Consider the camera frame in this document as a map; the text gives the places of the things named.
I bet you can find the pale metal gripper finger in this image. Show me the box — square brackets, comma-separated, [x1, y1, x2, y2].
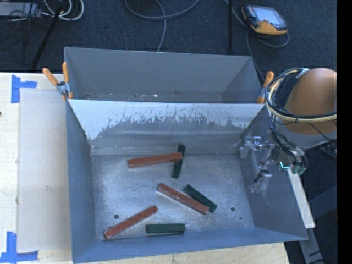
[249, 171, 273, 194]
[238, 136, 276, 159]

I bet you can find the dark green flat block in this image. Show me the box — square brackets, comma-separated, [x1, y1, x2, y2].
[183, 184, 218, 213]
[171, 144, 186, 180]
[145, 223, 186, 234]

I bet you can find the red-brown flat block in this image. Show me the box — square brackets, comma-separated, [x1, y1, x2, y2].
[103, 205, 160, 240]
[127, 152, 184, 169]
[156, 183, 211, 216]

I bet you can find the grey metal bin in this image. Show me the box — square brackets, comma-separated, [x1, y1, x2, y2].
[63, 47, 309, 264]

